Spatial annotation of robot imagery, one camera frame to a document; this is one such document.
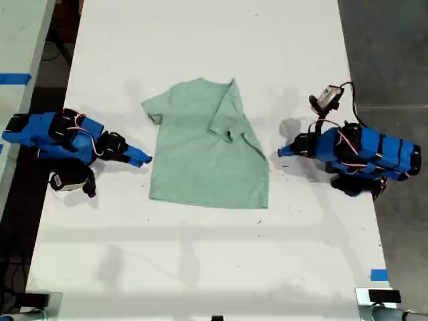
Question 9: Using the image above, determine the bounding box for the small black box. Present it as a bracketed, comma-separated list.
[25, 293, 51, 306]
[367, 290, 402, 304]

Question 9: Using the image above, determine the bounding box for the black and white camera box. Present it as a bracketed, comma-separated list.
[48, 163, 88, 194]
[308, 84, 345, 114]

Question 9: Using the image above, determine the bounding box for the red and white servo wire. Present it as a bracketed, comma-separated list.
[65, 113, 103, 158]
[336, 128, 414, 179]

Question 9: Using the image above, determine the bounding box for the white side table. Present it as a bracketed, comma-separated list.
[0, 0, 57, 215]

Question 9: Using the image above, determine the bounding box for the pale green T-shirt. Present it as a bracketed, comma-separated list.
[140, 77, 270, 210]

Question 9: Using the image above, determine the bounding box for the short blue tape strip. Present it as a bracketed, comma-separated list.
[370, 268, 390, 282]

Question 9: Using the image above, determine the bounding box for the short black camera stalk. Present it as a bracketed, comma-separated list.
[81, 167, 98, 199]
[307, 110, 331, 135]

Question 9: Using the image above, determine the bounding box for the black camera cable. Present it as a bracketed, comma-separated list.
[339, 81, 367, 130]

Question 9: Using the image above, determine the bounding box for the grey metal tube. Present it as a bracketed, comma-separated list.
[0, 311, 45, 321]
[358, 306, 428, 321]

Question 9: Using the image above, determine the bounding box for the long blue tape strip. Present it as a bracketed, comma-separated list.
[0, 73, 33, 85]

